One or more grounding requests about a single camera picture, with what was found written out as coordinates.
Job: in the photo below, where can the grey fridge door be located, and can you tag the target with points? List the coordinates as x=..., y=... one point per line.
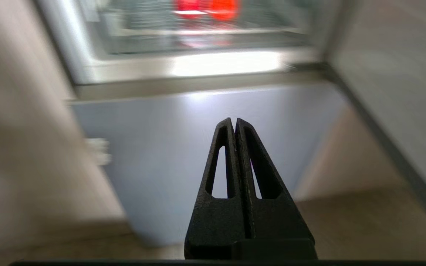
x=394, y=85

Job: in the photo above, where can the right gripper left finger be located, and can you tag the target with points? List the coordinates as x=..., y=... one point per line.
x=218, y=225

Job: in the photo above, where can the clear fridge drawer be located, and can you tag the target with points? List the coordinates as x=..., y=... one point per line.
x=202, y=35

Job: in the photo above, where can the red food package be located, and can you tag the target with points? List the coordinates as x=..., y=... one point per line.
x=207, y=9

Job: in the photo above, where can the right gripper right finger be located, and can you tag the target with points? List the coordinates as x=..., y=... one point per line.
x=277, y=221

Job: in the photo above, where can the white fridge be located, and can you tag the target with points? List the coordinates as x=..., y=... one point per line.
x=131, y=70

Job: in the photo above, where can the white lower fridge door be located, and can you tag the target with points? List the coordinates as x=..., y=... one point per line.
x=161, y=155

